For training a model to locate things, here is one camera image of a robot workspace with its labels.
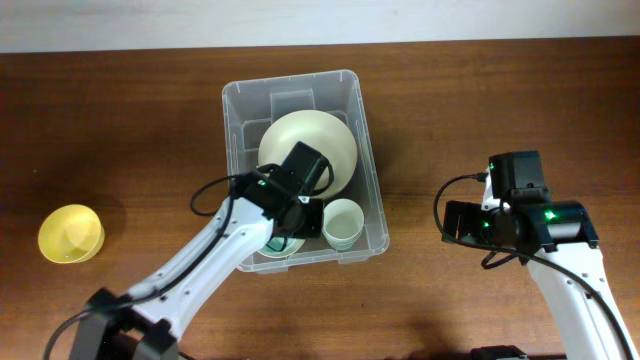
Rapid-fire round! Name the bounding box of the light green small bowl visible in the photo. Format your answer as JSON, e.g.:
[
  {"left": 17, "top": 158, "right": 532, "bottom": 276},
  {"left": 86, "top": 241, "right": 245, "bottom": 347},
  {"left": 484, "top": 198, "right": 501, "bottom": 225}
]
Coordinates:
[{"left": 258, "top": 237, "right": 305, "bottom": 258}]

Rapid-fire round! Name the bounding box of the green cup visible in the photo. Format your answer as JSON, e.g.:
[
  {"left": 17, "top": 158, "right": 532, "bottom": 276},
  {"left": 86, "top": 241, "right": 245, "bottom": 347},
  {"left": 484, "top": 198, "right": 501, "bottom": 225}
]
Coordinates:
[{"left": 326, "top": 237, "right": 358, "bottom": 251}]

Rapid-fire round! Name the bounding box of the yellow bowl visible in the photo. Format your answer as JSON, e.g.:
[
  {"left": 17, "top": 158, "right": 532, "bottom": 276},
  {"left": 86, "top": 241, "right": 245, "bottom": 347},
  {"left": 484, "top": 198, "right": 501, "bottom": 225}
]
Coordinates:
[{"left": 37, "top": 204, "right": 105, "bottom": 264}]

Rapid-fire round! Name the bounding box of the clear plastic storage container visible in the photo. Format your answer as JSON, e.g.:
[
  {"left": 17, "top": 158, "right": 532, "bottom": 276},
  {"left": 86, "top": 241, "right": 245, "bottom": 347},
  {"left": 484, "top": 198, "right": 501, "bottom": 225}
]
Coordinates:
[{"left": 222, "top": 69, "right": 390, "bottom": 274}]

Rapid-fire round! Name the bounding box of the cream cup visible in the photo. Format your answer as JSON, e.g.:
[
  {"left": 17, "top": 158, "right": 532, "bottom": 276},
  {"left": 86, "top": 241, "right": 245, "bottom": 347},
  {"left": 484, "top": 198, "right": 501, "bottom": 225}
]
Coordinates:
[{"left": 322, "top": 199, "right": 364, "bottom": 243}]

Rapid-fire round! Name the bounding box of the cream bowl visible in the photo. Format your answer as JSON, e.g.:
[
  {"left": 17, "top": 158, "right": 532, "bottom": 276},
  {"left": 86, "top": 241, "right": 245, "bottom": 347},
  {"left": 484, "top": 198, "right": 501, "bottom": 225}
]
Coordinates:
[{"left": 258, "top": 110, "right": 358, "bottom": 199}]

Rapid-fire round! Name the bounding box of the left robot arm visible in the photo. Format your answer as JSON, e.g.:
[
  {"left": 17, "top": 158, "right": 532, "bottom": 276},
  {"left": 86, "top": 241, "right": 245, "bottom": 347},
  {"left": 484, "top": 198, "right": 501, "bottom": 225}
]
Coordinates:
[{"left": 70, "top": 142, "right": 333, "bottom": 359}]

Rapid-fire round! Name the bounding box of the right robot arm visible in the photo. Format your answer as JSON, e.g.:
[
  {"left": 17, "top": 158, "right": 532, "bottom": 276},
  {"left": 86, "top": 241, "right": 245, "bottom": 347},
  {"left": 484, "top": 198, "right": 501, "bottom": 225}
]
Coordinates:
[{"left": 433, "top": 151, "right": 639, "bottom": 359}]

